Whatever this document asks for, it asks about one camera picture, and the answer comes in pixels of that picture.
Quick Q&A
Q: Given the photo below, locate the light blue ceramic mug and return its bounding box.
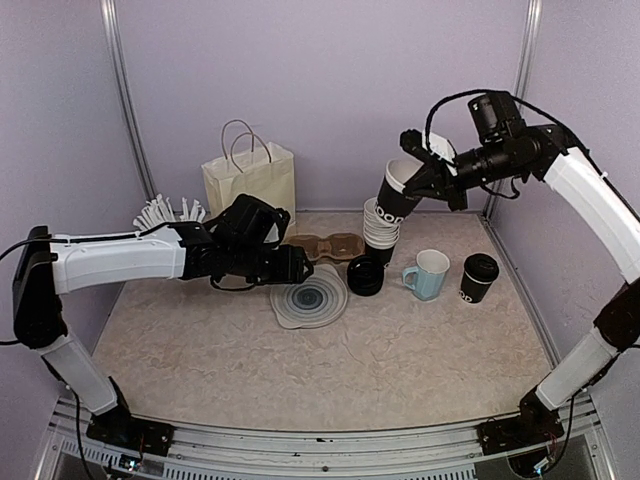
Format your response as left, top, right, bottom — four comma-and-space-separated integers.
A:
402, 249, 451, 301

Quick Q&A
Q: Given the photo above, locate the aluminium front rail frame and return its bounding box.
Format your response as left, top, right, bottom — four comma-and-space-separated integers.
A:
27, 394, 622, 479

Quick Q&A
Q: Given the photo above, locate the stack of paper cups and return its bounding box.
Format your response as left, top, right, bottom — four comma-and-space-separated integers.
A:
363, 197, 400, 267

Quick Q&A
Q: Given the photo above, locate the grey spiral pattern plate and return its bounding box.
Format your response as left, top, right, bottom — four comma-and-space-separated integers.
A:
270, 264, 349, 330

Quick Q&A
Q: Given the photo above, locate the cream paper bag with handles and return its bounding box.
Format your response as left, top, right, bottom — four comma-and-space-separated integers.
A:
201, 119, 296, 225

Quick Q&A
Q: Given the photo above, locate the stack of black lids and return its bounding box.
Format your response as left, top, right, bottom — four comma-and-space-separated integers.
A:
346, 255, 385, 297

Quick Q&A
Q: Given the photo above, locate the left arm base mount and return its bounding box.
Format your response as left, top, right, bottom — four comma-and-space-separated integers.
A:
86, 417, 174, 457

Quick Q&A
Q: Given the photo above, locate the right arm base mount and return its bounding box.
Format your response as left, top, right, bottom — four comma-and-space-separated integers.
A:
476, 416, 565, 455

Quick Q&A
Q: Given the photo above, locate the black plastic cup lid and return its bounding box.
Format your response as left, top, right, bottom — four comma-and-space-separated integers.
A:
464, 253, 500, 282

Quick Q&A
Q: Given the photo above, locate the cup of white straws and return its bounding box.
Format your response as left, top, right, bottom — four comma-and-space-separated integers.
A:
132, 194, 206, 232

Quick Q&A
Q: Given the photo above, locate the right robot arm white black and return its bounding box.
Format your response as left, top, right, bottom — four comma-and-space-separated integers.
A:
399, 89, 639, 444

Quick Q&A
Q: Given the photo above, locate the black paper coffee cup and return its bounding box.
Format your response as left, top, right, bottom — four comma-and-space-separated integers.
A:
459, 272, 493, 304
374, 157, 423, 225

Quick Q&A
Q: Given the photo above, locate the brown cardboard cup carrier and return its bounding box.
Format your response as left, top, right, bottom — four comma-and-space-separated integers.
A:
286, 233, 365, 263

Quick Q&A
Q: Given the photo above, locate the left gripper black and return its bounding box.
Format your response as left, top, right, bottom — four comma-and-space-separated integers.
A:
228, 242, 314, 285

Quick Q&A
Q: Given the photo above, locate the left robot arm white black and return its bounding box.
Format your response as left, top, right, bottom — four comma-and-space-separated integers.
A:
8, 194, 314, 445

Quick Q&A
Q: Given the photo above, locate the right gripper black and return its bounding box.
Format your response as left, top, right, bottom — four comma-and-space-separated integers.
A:
403, 136, 525, 209

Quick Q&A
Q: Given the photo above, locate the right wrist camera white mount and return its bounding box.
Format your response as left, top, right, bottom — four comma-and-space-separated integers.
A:
399, 129, 458, 176

